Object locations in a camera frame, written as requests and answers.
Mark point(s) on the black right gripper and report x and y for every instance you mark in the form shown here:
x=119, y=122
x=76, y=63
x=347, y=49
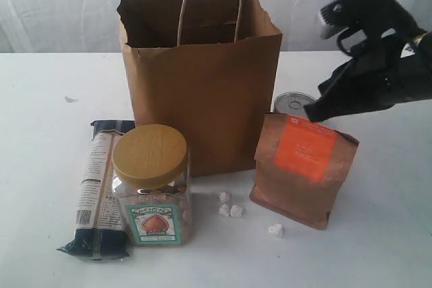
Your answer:
x=387, y=61

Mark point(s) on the dark can with pull-tab lid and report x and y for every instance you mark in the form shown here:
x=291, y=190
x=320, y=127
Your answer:
x=292, y=103

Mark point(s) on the brown pouch with orange label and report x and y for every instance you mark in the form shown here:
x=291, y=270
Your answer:
x=300, y=168

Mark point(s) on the large brown paper bag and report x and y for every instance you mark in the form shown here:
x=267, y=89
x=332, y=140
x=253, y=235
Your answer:
x=206, y=68

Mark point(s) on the nut jar with yellow lid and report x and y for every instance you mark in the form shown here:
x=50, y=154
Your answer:
x=151, y=177

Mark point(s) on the white crumpled pellet right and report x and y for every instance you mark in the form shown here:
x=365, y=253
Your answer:
x=276, y=230

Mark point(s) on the white crumpled pellet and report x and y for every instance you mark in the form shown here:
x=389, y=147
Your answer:
x=224, y=197
x=236, y=211
x=224, y=210
x=276, y=230

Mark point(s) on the white crumpled pellet upper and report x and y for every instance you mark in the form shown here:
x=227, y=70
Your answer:
x=224, y=197

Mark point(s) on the white crumpled pellet middle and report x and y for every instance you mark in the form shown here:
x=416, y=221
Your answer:
x=236, y=211

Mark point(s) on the white crumpled pellet lower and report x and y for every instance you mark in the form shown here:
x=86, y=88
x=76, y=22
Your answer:
x=224, y=210

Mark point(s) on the dark noodle packet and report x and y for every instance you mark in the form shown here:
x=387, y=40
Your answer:
x=100, y=234

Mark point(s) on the white paper scrap on table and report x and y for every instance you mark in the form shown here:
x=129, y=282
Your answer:
x=70, y=100

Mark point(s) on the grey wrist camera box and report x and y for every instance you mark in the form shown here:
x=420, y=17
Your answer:
x=329, y=20

